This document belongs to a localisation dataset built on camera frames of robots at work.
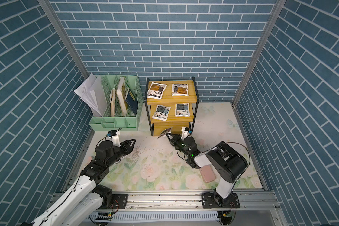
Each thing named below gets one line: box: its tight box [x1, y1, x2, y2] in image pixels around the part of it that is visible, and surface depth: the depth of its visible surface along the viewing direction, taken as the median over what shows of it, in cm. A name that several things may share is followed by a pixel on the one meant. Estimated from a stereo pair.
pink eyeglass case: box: [199, 164, 216, 184], surface depth 82 cm
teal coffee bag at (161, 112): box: [152, 104, 171, 122], surface depth 93 cm
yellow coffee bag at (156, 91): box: [146, 81, 168, 100], surface depth 79 cm
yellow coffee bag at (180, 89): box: [171, 83, 189, 97], surface depth 80 cm
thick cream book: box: [116, 76, 128, 117], surface depth 98 cm
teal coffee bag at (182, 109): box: [174, 103, 190, 118], surface depth 93 cm
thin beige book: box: [109, 88, 116, 118], surface depth 100 cm
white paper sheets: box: [73, 72, 108, 117], surface depth 95 cm
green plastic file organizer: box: [88, 74, 144, 132], surface depth 104 cm
